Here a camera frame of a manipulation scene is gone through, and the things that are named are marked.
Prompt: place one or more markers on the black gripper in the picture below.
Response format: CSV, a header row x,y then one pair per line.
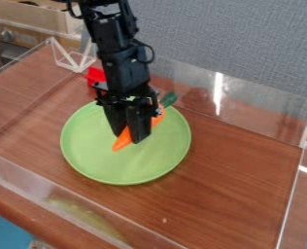
x,y
129,100

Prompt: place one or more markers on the orange toy carrot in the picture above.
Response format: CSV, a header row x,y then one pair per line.
x,y
164,103

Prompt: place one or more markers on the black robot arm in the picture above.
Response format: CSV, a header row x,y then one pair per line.
x,y
109,23

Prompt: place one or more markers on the green plate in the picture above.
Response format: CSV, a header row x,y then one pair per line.
x,y
124,152

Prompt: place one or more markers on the red plastic block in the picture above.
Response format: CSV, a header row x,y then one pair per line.
x,y
95,75

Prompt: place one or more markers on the cardboard box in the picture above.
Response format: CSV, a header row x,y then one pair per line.
x,y
44,14

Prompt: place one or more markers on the clear acrylic triangle bracket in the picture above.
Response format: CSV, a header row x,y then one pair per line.
x,y
75,61

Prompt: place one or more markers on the clear acrylic enclosure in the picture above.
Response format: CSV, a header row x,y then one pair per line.
x,y
236,194

